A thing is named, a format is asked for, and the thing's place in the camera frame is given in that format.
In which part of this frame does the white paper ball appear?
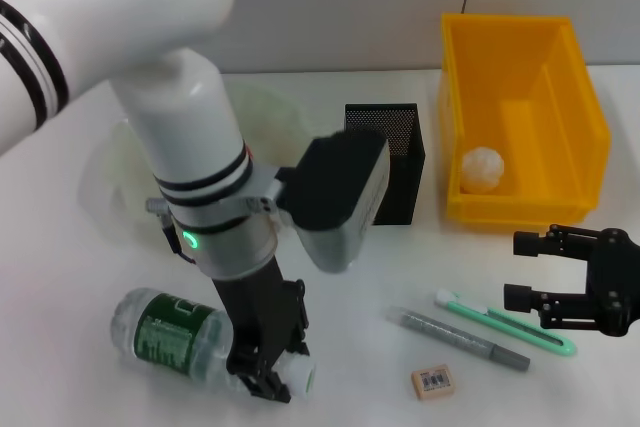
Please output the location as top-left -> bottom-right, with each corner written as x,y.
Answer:
460,146 -> 507,194

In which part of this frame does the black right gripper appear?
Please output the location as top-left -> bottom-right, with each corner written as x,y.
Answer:
502,222 -> 640,339

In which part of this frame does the clear green-label water bottle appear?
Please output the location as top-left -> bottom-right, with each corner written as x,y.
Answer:
109,287 -> 318,396

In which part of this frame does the yellow plastic bin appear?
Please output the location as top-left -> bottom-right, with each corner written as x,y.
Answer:
438,12 -> 614,235

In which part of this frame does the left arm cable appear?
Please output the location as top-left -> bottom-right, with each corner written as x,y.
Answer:
159,206 -> 197,264

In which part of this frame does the translucent glass fruit plate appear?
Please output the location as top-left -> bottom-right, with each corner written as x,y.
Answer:
79,82 -> 307,244

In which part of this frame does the black mesh pen holder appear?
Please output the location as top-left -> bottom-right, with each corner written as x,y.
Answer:
344,102 -> 428,226

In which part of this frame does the grey marker pen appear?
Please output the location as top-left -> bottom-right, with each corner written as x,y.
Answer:
386,305 -> 533,374

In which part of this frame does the mint green utility knife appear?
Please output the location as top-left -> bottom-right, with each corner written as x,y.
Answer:
433,288 -> 578,359

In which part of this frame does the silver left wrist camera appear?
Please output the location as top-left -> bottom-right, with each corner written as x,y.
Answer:
286,130 -> 392,275

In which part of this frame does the beige barcode eraser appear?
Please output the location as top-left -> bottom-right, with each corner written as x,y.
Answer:
410,366 -> 458,403

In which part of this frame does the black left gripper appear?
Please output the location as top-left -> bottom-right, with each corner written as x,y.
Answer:
208,255 -> 312,404

